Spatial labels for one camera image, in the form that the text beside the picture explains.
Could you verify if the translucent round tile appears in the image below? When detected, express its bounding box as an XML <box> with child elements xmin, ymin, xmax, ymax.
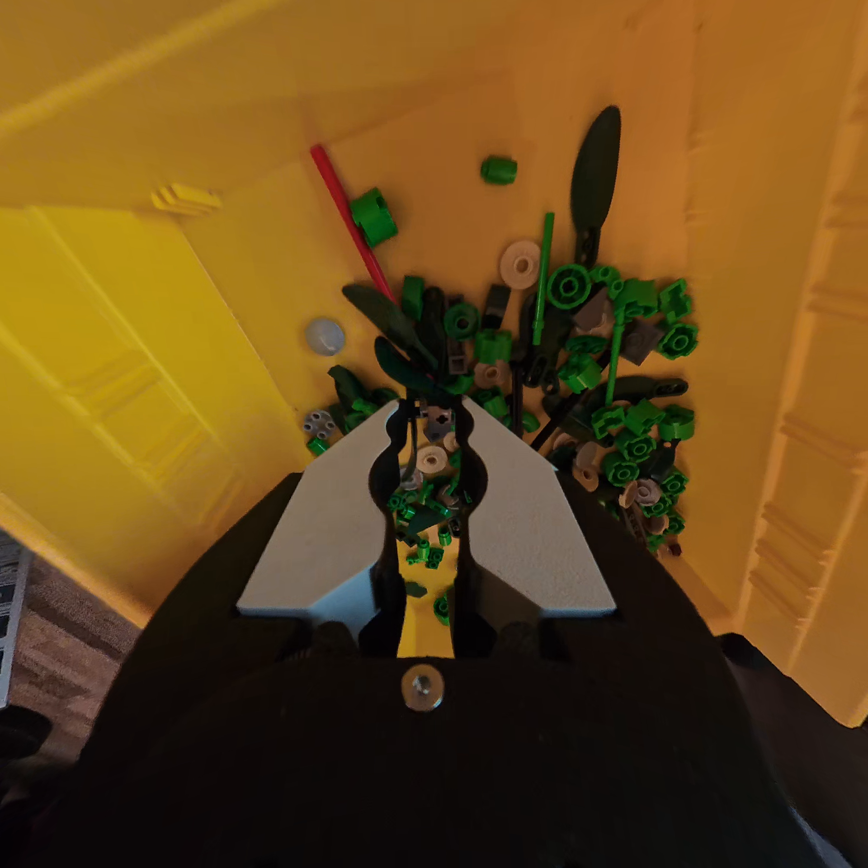
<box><xmin>305</xmin><ymin>317</ymin><xmax>345</xmax><ymax>357</ymax></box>

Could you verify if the tan round plate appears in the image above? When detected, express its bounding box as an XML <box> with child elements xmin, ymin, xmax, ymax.
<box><xmin>500</xmin><ymin>239</ymin><xmax>542</xmax><ymax>289</ymax></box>

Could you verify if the pile of small bricks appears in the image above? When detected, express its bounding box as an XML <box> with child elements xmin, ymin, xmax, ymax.
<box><xmin>302</xmin><ymin>261</ymin><xmax>699</xmax><ymax>628</ymax></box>

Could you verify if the grey striped panel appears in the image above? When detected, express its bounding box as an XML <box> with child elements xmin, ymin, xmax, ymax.
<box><xmin>0</xmin><ymin>542</ymin><xmax>31</xmax><ymax>706</ymax></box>

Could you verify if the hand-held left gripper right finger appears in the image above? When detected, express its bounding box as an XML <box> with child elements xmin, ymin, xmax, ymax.
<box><xmin>453</xmin><ymin>396</ymin><xmax>618</xmax><ymax>659</ymax></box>

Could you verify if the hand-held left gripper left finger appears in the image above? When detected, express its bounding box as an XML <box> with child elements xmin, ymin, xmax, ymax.
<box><xmin>236</xmin><ymin>399</ymin><xmax>416</xmax><ymax>659</ymax></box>

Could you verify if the long dark green leaf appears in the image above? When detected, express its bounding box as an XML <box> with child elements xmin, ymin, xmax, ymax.
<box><xmin>571</xmin><ymin>105</ymin><xmax>622</xmax><ymax>269</ymax></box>

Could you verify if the green ring piece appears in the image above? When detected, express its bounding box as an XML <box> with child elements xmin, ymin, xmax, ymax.
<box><xmin>349</xmin><ymin>189</ymin><xmax>400</xmax><ymax>246</ymax></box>

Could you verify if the yellow plastic bin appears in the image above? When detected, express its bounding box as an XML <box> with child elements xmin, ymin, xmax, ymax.
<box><xmin>0</xmin><ymin>0</ymin><xmax>868</xmax><ymax>730</ymax></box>

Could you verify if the red thin rod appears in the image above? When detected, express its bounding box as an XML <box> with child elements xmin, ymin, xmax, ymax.
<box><xmin>311</xmin><ymin>144</ymin><xmax>397</xmax><ymax>302</ymax></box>

